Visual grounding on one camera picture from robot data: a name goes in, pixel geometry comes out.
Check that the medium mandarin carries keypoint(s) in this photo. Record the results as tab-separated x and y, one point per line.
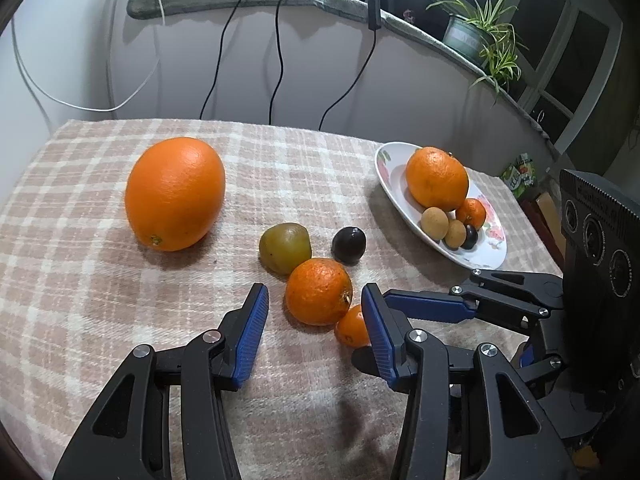
319	291

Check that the checked blanket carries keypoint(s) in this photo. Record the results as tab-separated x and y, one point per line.
100	310

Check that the small mandarin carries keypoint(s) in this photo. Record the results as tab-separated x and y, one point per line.
472	212
350	330

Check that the green plum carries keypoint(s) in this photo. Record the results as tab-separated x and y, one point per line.
285	249

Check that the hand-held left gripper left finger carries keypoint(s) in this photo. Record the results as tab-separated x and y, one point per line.
252	330

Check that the white framed window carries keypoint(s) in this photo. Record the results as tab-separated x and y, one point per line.
570	60

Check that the large round orange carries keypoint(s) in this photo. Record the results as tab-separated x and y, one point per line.
436	178

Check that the large oval orange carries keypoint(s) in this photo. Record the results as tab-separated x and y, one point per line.
175	190

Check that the brown longan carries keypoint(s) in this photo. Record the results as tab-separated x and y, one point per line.
434	221
454	234

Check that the small dark-leaved plant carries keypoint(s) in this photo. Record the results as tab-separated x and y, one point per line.
409	16

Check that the potted spider plant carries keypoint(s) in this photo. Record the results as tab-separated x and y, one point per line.
475	35

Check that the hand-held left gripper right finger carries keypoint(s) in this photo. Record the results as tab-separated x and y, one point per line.
377	330

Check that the dark plum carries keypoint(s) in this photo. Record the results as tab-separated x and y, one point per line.
349	244
471	238

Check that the green bag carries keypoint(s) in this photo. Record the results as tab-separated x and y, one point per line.
520	175

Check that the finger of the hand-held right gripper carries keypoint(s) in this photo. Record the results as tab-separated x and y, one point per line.
364	360
430	306

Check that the white floral plate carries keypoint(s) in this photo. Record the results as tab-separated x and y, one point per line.
395	180

